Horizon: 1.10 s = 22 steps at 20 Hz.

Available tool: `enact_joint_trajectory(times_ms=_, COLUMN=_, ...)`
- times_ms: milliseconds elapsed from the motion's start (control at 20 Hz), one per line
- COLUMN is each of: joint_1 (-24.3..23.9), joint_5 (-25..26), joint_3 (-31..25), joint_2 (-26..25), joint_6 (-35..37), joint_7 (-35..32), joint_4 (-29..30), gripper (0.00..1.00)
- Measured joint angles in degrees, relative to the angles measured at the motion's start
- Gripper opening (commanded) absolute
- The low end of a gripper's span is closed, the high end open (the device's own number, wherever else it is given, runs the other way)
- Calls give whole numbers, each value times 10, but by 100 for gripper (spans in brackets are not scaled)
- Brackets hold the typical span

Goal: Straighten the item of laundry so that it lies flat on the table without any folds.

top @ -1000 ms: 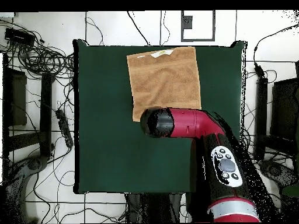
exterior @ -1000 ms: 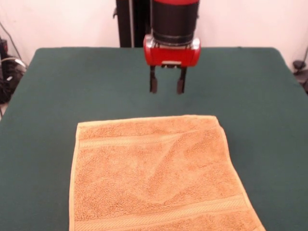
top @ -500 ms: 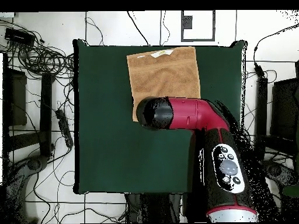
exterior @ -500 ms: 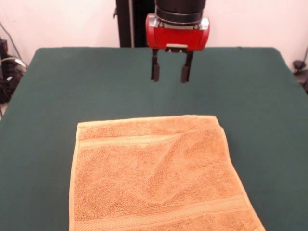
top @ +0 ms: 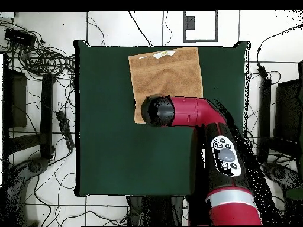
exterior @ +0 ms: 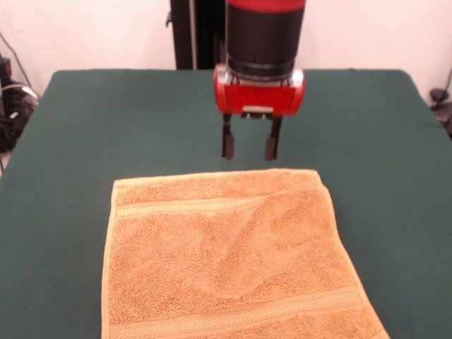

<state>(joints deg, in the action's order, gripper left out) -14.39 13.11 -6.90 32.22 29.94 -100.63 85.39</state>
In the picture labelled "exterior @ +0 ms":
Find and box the white cable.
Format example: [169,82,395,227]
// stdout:
[0,81,40,105]

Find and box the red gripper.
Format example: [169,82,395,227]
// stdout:
[213,64,307,162]

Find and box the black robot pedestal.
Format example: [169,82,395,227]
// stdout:
[165,0,229,70]

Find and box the tan terry towel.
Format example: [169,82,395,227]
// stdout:
[101,168,391,339]

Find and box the dark green table cloth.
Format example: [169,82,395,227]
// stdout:
[0,69,452,339]

